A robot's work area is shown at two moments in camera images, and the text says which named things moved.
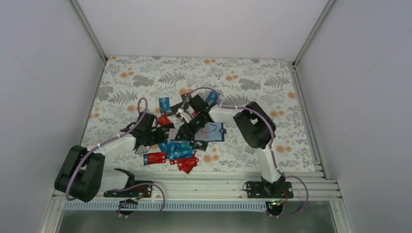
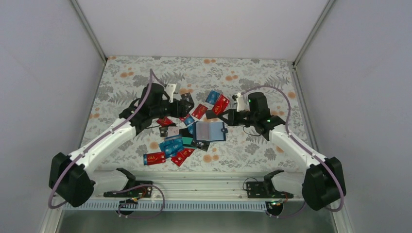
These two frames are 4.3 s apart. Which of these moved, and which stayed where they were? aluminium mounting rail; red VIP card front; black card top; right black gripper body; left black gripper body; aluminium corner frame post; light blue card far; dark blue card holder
Moved: left black gripper body; right black gripper body; red VIP card front
Stayed: black card top; aluminium corner frame post; dark blue card holder; aluminium mounting rail; light blue card far
